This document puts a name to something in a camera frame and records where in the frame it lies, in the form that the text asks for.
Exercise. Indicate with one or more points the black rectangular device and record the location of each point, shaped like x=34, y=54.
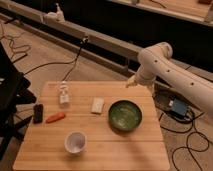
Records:
x=38, y=113

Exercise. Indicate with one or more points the blue electronics box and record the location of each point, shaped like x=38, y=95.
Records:
x=178, y=108

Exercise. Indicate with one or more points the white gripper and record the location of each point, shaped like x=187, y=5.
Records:
x=131, y=81

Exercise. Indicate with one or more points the white paper cup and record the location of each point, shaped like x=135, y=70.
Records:
x=75, y=143

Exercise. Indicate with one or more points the green ceramic bowl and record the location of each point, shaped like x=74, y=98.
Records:
x=124, y=115

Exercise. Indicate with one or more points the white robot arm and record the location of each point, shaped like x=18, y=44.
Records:
x=155, y=62

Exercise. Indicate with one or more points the wooden cutting board table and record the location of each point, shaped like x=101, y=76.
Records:
x=106, y=149

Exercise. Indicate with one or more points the clear plastic bottle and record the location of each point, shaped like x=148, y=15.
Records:
x=63, y=93

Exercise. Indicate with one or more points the white rectangular sponge block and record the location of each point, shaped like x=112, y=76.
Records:
x=97, y=105

